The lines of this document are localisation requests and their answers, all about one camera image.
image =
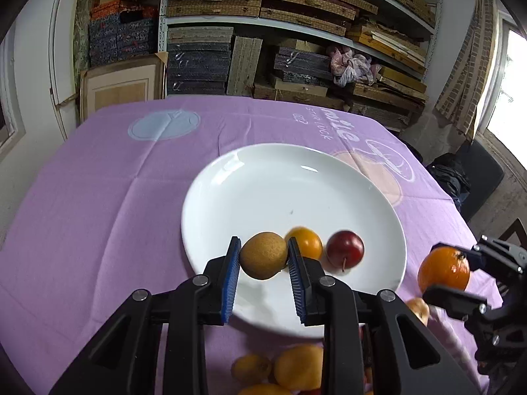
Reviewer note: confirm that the small brown pear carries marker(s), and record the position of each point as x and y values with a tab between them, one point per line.
251	368

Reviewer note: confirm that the dark red plum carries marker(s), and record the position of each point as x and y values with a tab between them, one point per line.
345	251

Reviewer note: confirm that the bright window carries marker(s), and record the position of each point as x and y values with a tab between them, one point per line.
514	82

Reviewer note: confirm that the orange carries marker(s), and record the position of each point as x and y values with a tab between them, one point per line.
298	366
444	270

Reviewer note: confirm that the upright grey woven box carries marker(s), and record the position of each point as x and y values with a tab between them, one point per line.
245	66

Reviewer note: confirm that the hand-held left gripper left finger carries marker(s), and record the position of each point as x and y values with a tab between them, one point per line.
229	288

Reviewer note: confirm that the stack of dark blue boxes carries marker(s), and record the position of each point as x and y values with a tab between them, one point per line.
197	61

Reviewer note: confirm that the brown russet pear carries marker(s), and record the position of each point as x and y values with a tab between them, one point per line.
263	261

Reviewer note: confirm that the white plate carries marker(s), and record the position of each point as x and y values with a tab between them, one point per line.
280	197

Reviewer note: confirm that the pale yellow pear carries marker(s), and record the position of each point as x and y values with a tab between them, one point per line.
419	310
263	390

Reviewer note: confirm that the orange-red patterned box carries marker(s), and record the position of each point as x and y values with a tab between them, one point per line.
123	9

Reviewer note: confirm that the pink cloth bundle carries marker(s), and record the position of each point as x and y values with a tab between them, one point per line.
350	66

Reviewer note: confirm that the brick patterned curtain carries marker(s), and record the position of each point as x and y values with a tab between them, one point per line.
469	57

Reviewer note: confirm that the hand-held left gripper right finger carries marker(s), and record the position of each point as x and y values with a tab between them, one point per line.
297	292

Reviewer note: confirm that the black chair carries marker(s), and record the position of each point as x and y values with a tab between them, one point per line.
483	177

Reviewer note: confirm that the white metal shelf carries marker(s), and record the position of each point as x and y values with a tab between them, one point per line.
197	21

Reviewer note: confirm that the black bag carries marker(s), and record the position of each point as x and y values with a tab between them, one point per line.
448	179

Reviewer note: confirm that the stack of dark purple boxes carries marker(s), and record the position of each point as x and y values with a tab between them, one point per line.
302	63

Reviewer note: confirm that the stack of yellow wooden boxes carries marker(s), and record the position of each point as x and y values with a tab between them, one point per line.
391	45

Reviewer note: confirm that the white framed window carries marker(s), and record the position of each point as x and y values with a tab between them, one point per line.
11	131

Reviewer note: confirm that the stack of blue floral boxes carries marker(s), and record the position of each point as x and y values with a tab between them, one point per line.
123	41

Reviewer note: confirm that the stack of woven tan boxes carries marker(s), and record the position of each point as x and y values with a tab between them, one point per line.
304	4

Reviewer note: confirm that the white panel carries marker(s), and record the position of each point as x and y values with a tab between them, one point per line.
61	61

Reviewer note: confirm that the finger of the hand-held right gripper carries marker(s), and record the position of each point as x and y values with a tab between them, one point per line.
494	252
448	297

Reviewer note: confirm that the yellow-orange round fruit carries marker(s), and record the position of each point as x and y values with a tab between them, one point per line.
306	243

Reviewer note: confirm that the purple printed tablecloth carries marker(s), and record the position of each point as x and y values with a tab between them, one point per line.
103	214

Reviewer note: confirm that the green patterned board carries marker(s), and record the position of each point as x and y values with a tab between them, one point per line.
82	37

